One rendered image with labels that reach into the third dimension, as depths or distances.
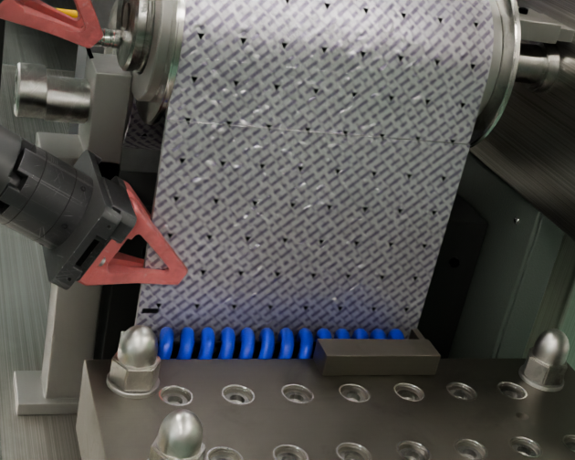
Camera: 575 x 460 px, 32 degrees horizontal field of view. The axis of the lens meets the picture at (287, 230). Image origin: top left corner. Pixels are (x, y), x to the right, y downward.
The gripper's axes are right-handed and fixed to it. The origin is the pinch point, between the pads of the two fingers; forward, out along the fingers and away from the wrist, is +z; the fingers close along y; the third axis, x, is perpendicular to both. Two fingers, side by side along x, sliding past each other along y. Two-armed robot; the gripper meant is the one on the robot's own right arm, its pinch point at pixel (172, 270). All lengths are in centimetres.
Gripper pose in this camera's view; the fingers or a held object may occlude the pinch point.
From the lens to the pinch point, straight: 74.1
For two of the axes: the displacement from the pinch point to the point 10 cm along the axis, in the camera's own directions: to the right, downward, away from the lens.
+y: 2.9, 4.6, -8.4
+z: 7.3, 4.6, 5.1
